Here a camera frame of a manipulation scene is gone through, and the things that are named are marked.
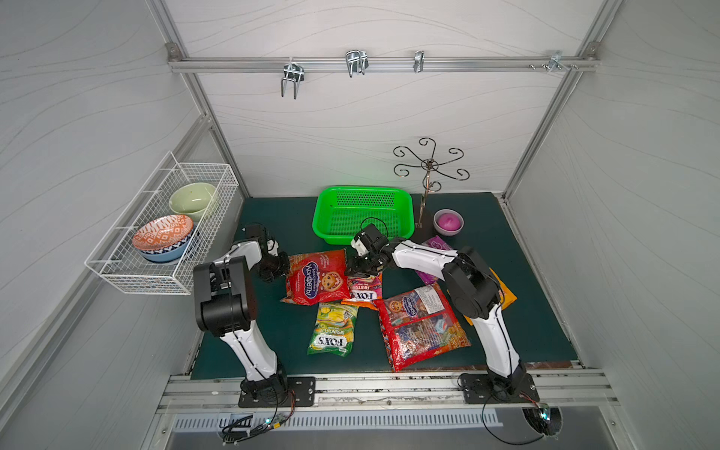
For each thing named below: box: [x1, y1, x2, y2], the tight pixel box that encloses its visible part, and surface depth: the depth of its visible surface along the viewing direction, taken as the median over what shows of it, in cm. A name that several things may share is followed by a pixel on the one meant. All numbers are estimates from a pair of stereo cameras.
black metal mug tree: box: [393, 137, 470, 229], surface depth 88 cm
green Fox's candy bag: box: [307, 301, 360, 358], surface depth 84 cm
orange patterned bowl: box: [133, 213, 194, 251], surface depth 64 cm
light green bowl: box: [168, 181, 217, 221], surface depth 73 cm
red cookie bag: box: [279, 248, 350, 307], surface depth 92 cm
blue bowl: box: [136, 236, 191, 263], surface depth 59 cm
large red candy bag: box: [374, 282, 471, 373], surface depth 83 cm
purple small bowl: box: [433, 208, 465, 237], surface depth 106 cm
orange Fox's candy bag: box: [341, 271, 384, 311], surface depth 92 cm
